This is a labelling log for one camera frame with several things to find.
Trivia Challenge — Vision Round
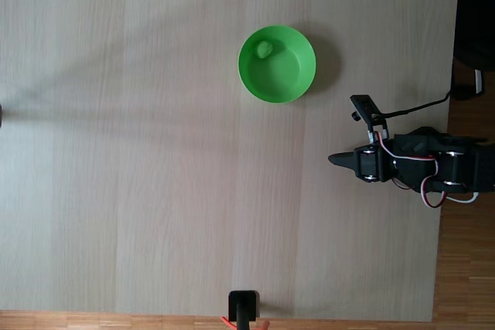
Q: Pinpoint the green pompom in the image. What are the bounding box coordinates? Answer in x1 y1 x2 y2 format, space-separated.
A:
254 39 275 60

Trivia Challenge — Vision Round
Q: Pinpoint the green plastic bowl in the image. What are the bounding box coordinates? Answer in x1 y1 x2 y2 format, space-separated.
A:
237 25 317 104

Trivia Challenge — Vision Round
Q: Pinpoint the black table clamp with pole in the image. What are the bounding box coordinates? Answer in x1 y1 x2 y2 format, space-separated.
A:
227 290 261 330

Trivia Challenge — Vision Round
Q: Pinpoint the red white servo wire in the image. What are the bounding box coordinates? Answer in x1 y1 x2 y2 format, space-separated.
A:
420 177 480 209
373 131 440 191

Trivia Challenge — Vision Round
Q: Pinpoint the black gripper camera with mount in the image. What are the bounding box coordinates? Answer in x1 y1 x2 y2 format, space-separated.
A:
350 94 390 144

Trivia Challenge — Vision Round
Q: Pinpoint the black camera cable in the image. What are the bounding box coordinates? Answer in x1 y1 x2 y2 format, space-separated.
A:
381 88 454 119

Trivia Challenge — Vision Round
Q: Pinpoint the orange clamp handle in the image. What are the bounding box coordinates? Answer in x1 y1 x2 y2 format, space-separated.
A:
220 315 271 330

